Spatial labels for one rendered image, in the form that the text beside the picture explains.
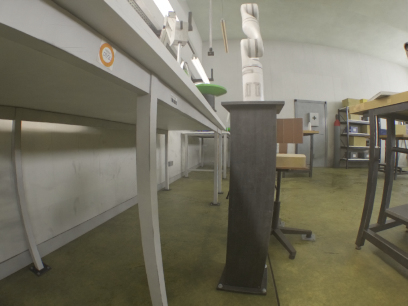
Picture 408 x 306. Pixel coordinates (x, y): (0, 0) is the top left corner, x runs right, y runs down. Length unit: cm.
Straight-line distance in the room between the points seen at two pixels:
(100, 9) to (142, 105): 28
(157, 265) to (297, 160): 90
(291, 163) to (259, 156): 44
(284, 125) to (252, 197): 92
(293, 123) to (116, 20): 143
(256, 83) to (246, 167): 35
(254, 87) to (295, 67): 595
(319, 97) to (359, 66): 242
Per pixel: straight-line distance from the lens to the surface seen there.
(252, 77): 82
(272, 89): 626
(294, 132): 156
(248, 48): 89
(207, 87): 121
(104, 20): 32
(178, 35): 80
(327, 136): 664
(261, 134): 73
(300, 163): 114
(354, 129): 657
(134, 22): 34
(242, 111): 74
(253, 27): 102
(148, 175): 48
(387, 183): 149
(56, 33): 29
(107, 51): 36
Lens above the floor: 69
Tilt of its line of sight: 3 degrees down
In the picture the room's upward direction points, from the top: straight up
